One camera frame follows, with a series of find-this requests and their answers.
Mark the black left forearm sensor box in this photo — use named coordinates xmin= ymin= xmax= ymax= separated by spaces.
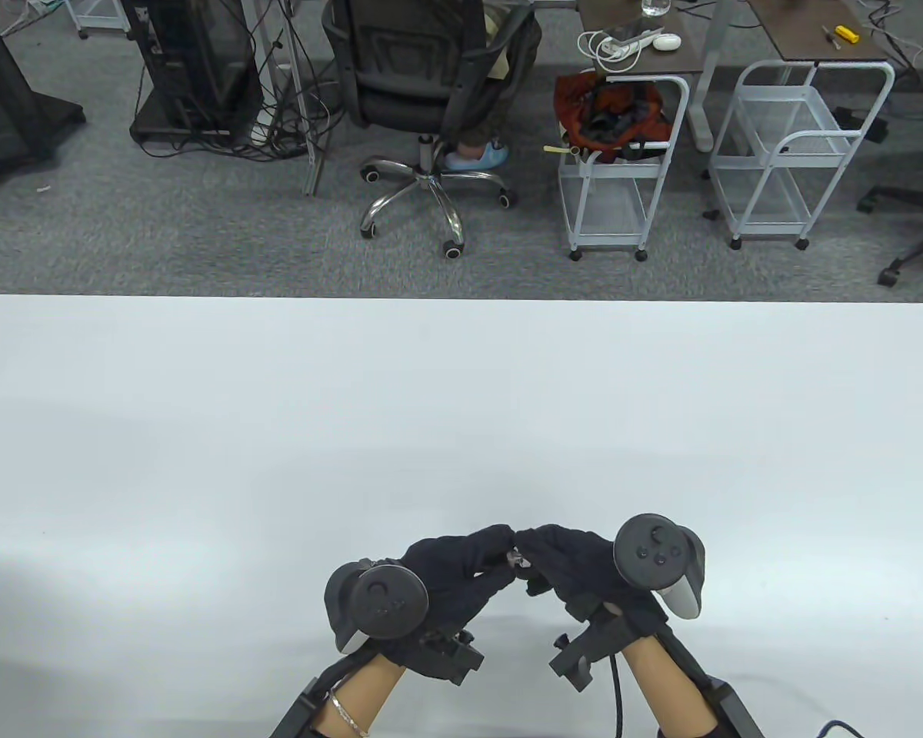
xmin=269 ymin=650 xmax=378 ymax=738

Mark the tangle of black cables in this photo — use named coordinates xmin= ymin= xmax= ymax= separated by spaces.
xmin=135 ymin=0 xmax=341 ymax=164

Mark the person's left forearm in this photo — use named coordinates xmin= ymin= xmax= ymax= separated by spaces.
xmin=314 ymin=653 xmax=408 ymax=738

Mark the small white wire cart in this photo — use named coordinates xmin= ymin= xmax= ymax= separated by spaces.
xmin=65 ymin=0 xmax=132 ymax=39

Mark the black computer tower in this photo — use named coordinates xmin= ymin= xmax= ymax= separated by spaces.
xmin=119 ymin=0 xmax=266 ymax=145

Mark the aluminium frame post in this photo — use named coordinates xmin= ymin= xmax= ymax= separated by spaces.
xmin=242 ymin=0 xmax=332 ymax=197

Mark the grey left hand controller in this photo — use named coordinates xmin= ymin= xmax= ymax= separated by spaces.
xmin=325 ymin=561 xmax=430 ymax=654

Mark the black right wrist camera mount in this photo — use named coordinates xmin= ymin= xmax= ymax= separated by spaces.
xmin=548 ymin=603 xmax=635 ymax=693

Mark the white coiled cable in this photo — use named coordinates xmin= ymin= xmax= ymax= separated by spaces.
xmin=578 ymin=31 xmax=624 ymax=68

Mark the black right forearm sensor box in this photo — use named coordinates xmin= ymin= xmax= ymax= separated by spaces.
xmin=658 ymin=621 xmax=766 ymax=738

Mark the black power adapter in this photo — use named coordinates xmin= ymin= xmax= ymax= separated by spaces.
xmin=831 ymin=106 xmax=890 ymax=144

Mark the black rolling stand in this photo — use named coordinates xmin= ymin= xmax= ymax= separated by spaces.
xmin=0 ymin=0 xmax=87 ymax=203

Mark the person's right forearm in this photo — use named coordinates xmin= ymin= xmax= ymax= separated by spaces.
xmin=623 ymin=632 xmax=716 ymax=731

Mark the red and black bag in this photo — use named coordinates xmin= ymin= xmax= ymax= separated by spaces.
xmin=554 ymin=69 xmax=674 ymax=164

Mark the silver bracelet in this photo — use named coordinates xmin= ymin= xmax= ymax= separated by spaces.
xmin=329 ymin=692 xmax=370 ymax=737

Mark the person's left hand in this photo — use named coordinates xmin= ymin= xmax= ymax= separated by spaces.
xmin=377 ymin=524 xmax=518 ymax=676

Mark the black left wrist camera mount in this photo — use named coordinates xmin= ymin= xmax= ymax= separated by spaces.
xmin=404 ymin=627 xmax=485 ymax=686

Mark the grey hand controller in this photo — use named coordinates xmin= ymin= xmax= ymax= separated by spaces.
xmin=614 ymin=514 xmax=706 ymax=620
xmin=325 ymin=561 xmax=430 ymax=654

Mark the grey right hand controller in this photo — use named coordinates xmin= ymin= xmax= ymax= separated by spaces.
xmin=614 ymin=514 xmax=706 ymax=620

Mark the brown top desk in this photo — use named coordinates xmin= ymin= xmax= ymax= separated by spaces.
xmin=575 ymin=0 xmax=739 ymax=152
xmin=746 ymin=0 xmax=893 ymax=64

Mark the black chair base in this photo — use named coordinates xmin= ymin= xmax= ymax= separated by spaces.
xmin=856 ymin=184 xmax=923 ymax=288

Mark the person's right hand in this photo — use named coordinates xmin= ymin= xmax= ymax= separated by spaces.
xmin=514 ymin=525 xmax=671 ymax=639

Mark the black mesh office chair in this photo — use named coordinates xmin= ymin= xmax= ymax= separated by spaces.
xmin=322 ymin=0 xmax=543 ymax=259

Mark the white power strip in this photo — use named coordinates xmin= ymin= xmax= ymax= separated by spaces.
xmin=604 ymin=27 xmax=666 ymax=58

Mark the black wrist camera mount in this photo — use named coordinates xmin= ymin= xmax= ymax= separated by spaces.
xmin=404 ymin=627 xmax=485 ymax=686
xmin=548 ymin=603 xmax=635 ymax=693

